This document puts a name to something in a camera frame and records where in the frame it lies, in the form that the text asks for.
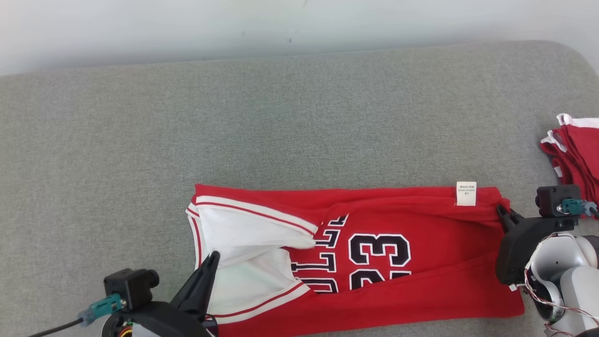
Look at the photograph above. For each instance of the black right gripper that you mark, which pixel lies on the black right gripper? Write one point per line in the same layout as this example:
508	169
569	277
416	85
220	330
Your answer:
519	248

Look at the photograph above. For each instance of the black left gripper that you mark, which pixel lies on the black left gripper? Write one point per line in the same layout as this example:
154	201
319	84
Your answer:
159	323

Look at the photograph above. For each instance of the red shorts white waistband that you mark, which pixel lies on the red shorts white waistband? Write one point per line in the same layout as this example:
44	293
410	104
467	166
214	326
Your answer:
578	150

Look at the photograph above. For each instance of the red basketball jersey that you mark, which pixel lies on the red basketball jersey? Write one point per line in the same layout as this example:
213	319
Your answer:
421	290

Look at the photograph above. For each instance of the grey fabric sofa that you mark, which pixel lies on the grey fabric sofa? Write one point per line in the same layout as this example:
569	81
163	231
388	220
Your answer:
281	117

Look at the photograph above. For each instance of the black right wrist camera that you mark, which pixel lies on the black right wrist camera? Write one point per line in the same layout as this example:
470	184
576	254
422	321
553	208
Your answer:
552	199

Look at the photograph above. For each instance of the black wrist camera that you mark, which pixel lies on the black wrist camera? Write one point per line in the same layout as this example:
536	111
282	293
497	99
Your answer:
128	288
552	199

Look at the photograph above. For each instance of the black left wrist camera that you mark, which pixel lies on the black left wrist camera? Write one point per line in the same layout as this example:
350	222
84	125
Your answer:
128	288

